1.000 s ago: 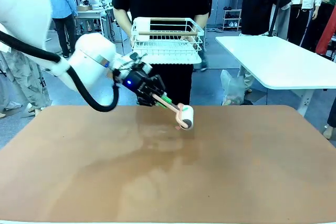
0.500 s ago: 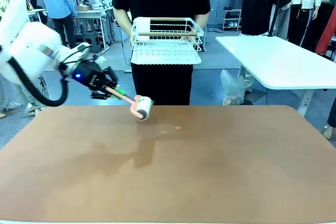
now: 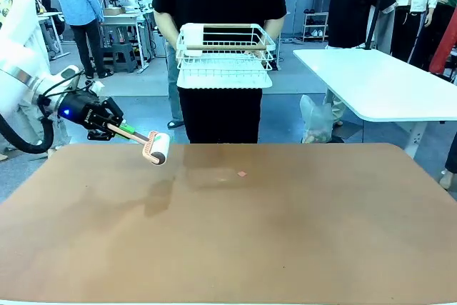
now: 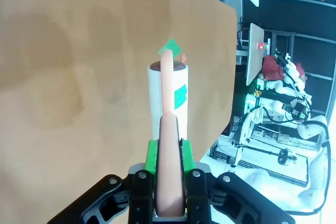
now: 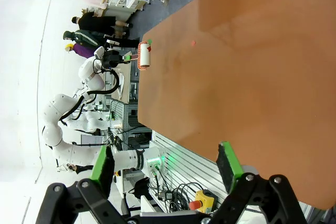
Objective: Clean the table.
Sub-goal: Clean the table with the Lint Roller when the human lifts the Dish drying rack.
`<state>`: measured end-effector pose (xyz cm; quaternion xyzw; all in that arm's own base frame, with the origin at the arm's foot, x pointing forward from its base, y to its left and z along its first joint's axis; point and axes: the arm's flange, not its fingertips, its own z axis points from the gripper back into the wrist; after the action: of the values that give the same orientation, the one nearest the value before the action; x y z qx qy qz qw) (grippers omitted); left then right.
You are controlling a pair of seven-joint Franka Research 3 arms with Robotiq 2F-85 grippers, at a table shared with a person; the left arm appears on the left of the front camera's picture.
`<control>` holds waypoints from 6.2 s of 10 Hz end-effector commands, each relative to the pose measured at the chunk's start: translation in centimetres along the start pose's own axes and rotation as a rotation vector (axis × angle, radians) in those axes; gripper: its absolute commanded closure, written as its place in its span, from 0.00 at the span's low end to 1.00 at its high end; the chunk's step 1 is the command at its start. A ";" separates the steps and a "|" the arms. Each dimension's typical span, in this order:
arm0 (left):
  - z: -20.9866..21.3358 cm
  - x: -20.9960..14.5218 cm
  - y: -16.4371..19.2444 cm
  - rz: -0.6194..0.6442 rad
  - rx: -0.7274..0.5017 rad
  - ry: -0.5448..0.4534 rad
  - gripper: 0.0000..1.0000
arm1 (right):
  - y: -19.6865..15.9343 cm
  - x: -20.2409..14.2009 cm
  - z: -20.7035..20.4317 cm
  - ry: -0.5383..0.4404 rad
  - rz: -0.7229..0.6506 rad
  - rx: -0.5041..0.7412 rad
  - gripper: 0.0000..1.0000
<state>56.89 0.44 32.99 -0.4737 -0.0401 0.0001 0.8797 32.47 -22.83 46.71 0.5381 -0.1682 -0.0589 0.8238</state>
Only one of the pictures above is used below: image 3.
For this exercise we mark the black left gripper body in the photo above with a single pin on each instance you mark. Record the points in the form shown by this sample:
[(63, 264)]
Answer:
[(80, 110)]

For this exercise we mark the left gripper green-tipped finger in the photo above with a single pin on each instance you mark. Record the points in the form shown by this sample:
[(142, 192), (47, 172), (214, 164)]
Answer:
[(101, 135), (114, 114)]

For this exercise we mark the pink lint roller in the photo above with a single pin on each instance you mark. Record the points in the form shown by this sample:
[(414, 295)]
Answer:
[(159, 146)]

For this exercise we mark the white plastic cutlery holder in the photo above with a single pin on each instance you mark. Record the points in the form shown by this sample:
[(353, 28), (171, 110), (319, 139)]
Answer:
[(193, 39)]

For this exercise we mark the white drip tray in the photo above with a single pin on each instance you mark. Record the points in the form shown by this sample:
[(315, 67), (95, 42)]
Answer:
[(225, 83)]

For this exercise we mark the person's left forearm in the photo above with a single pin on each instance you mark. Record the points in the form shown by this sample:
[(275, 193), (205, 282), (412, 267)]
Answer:
[(276, 28)]

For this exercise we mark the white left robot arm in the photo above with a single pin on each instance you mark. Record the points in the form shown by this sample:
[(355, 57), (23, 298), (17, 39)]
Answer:
[(21, 62)]

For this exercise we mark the person's right forearm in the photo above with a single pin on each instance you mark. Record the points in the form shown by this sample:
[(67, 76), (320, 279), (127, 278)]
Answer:
[(168, 28)]

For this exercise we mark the person's left hand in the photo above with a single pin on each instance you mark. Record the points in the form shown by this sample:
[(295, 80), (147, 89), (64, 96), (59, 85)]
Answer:
[(266, 46)]

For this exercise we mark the grey step stool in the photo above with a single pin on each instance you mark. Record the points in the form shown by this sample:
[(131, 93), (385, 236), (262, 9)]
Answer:
[(125, 56)]

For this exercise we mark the person in blue jeans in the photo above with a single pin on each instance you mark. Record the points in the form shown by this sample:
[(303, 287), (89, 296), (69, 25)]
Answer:
[(174, 87)]

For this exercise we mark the white background work table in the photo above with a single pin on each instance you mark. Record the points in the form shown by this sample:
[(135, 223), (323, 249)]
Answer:
[(119, 19)]

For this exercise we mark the brown cardboard box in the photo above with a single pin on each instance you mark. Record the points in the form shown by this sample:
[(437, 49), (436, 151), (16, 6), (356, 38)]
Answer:
[(114, 11)]

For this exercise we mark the small pink paper scrap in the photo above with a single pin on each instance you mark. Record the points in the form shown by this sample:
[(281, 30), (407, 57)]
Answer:
[(241, 173)]

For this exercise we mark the clear plastic trash bag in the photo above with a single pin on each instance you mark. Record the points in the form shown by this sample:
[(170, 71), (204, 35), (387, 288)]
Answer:
[(316, 123)]

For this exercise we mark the white shoe rack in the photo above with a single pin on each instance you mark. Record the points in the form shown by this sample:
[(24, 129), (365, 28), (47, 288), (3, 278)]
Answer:
[(316, 28)]

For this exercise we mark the white side table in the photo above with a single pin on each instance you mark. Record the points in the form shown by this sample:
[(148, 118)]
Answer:
[(375, 83)]

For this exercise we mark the person in black robe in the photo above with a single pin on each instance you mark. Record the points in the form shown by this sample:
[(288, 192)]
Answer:
[(353, 1)]

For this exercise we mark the black stand pole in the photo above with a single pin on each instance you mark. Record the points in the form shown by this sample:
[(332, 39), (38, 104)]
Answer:
[(375, 15)]

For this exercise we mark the red garment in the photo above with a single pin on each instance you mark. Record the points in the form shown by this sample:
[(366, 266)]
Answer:
[(444, 48)]

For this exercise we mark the bystander leg with sandal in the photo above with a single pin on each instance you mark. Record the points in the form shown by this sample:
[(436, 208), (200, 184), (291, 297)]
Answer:
[(448, 178)]

